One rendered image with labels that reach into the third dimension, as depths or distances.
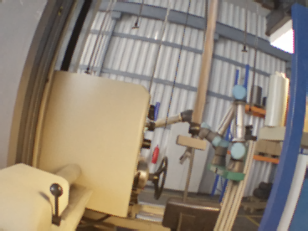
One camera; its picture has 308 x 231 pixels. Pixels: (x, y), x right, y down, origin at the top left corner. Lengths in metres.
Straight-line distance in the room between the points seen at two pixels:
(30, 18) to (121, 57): 8.68
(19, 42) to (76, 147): 0.86
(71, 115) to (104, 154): 0.32
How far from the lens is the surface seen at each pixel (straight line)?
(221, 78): 10.38
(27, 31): 1.46
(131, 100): 1.90
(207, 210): 1.80
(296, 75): 0.64
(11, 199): 0.72
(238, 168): 2.35
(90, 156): 1.92
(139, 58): 10.06
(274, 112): 0.70
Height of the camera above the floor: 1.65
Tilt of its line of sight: 2 degrees up
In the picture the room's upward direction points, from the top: 12 degrees clockwise
